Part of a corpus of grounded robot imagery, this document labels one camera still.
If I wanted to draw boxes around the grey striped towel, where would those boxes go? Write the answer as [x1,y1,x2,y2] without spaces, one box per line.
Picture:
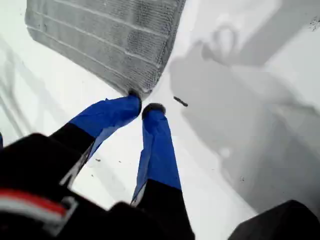
[24,0,187,97]

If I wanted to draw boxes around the small dark debris piece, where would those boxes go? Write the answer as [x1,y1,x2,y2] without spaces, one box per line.
[173,95,189,108]

